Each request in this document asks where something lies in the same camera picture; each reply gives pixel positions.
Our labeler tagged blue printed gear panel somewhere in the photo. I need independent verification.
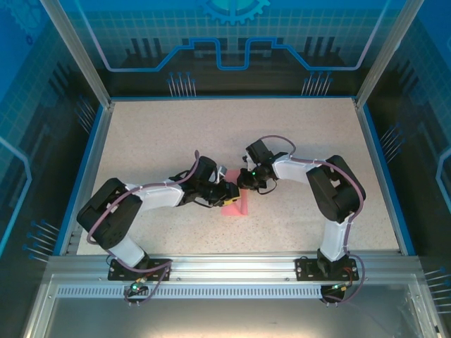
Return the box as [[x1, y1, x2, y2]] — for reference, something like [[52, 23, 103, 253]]
[[58, 0, 402, 98]]

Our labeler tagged small connector board with LED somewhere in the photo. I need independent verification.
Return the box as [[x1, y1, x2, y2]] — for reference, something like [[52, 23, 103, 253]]
[[127, 277, 148, 295], [329, 281, 354, 294]]

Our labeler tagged aluminium side rail blue trim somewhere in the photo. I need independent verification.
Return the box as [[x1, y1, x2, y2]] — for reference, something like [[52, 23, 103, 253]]
[[52, 101, 116, 257], [353, 98, 417, 257]]

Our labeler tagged grey metal tray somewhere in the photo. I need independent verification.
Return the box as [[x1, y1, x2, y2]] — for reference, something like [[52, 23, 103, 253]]
[[20, 274, 447, 338]]

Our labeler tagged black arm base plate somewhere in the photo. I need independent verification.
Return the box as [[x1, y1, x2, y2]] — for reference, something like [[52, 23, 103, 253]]
[[295, 256, 360, 282], [107, 258, 173, 282]]

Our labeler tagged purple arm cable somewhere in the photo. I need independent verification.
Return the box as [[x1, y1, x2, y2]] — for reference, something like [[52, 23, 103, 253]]
[[86, 150, 202, 307], [260, 135, 367, 307]]

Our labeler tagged slotted metal cable duct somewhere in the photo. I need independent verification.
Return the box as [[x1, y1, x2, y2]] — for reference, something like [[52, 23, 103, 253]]
[[55, 285, 327, 300]]

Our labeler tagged blue printed side panel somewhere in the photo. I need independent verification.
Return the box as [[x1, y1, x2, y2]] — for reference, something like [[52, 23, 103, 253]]
[[0, 0, 106, 338], [359, 0, 451, 338]]

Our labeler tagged aluminium frame post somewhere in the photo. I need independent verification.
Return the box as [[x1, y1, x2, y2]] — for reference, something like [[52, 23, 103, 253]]
[[39, 0, 116, 109], [354, 0, 424, 109]]

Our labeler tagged wide aluminium frame rail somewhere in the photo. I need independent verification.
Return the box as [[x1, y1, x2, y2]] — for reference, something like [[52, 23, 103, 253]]
[[45, 250, 424, 283]]

